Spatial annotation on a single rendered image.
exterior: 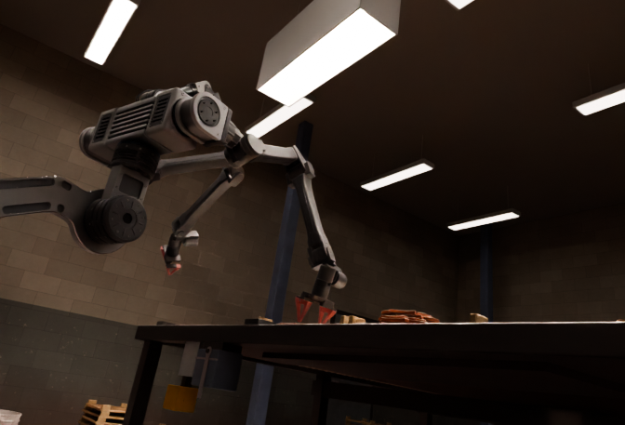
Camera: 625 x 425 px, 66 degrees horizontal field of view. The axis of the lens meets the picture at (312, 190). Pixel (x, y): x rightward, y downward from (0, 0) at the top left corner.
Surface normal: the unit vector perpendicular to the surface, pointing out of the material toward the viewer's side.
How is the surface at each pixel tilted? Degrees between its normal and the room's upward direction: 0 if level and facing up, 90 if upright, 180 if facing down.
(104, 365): 90
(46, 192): 90
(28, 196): 90
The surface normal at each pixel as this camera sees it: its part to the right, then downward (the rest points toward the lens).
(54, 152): 0.60, -0.24
